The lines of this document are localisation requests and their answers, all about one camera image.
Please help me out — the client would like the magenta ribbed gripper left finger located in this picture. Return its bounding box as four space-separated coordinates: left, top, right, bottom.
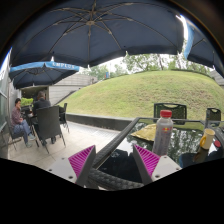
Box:
46 144 97 188

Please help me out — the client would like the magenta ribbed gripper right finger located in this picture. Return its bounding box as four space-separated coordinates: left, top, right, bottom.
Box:
132 143 183 186

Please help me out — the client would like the black glass-top wicker table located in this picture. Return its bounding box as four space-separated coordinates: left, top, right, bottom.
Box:
88 118 224 190

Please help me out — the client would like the yellow cloth on table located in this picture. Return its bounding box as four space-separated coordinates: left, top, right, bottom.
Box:
132 124 156 141

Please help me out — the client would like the clear bottle red cap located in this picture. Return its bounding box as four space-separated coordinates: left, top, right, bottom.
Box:
152 110 173 156

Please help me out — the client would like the dark wicker chair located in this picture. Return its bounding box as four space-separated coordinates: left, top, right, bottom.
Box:
34 105 67 155

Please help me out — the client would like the dark chair behind table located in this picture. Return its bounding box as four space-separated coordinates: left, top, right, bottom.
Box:
59 103 69 133

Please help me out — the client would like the dark green plastic chair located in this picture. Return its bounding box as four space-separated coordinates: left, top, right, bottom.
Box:
153 102 188 126

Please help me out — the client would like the grey metal chair left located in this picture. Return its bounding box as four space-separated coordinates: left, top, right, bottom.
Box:
5 116 24 151

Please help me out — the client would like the seated person in dark top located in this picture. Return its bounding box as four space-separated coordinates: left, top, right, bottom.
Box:
33 91 51 115

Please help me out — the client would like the red bottle cap at right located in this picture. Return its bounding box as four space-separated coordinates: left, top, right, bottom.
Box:
214 140 221 148

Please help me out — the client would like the seated person in maroon top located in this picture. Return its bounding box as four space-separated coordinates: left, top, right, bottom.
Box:
11 98 36 147

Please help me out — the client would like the dark chair at right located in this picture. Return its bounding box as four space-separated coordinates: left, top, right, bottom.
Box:
205 108 221 127

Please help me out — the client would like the navy umbrella with lettering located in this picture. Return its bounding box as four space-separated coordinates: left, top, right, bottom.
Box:
9 61 79 89

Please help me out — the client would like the navy umbrella at right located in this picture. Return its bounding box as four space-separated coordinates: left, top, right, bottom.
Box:
184 20 224 77

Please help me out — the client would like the large navy patio umbrella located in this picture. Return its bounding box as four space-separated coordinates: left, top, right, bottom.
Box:
11 0 184 67

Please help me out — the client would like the white cup yellow handle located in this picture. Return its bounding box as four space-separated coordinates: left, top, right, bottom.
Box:
200 128 215 150

